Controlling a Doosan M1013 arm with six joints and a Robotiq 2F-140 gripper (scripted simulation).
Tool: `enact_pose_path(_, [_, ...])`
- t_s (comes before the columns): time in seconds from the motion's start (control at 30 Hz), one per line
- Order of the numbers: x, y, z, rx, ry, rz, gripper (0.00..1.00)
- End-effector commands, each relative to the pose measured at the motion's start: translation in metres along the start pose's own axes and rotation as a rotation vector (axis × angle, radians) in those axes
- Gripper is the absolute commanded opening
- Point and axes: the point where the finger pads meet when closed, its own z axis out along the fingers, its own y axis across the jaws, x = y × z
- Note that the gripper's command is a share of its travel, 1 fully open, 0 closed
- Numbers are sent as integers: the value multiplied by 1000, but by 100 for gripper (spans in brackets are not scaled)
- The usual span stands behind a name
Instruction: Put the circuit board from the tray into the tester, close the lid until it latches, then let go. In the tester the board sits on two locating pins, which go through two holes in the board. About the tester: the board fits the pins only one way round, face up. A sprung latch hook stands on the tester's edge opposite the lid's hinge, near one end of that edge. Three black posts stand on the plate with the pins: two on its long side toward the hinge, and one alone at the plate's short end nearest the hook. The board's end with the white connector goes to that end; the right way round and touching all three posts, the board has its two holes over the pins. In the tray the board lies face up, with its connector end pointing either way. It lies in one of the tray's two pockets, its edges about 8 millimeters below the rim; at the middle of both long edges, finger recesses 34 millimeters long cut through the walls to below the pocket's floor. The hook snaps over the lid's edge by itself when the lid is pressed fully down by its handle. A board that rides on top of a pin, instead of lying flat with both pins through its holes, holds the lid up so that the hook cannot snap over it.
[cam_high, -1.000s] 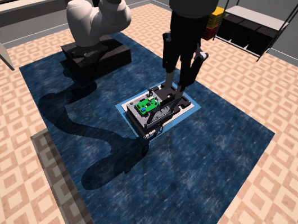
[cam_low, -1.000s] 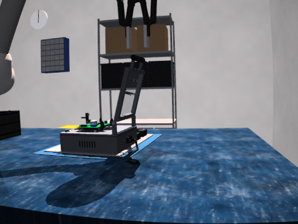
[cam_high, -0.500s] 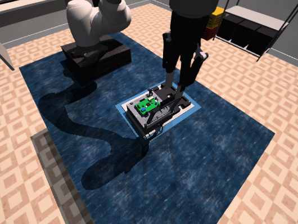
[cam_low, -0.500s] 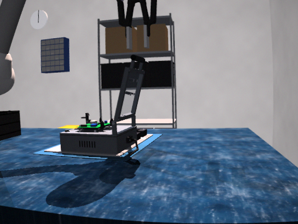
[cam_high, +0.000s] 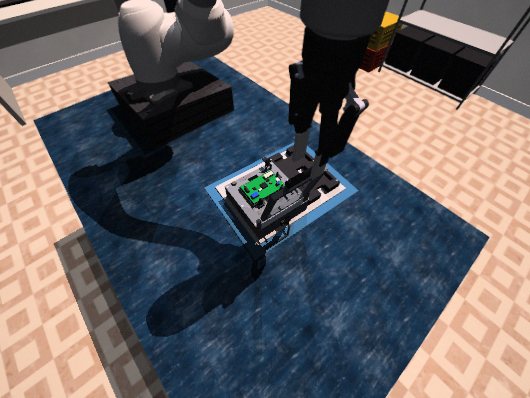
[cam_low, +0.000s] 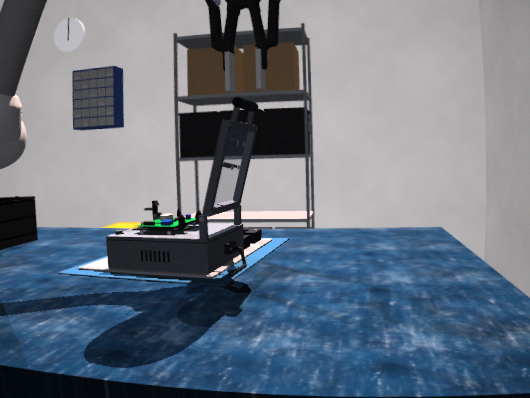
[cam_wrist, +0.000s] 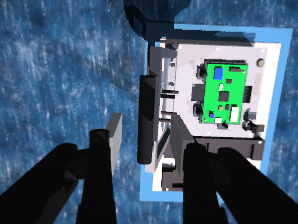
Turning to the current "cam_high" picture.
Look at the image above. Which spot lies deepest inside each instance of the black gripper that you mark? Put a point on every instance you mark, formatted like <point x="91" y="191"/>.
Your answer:
<point x="337" y="62"/>

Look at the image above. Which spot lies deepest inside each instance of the green circuit board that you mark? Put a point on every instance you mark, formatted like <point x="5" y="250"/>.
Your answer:
<point x="262" y="186"/>

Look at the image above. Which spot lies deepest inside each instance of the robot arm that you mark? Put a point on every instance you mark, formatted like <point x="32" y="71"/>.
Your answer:
<point x="156" y="44"/>

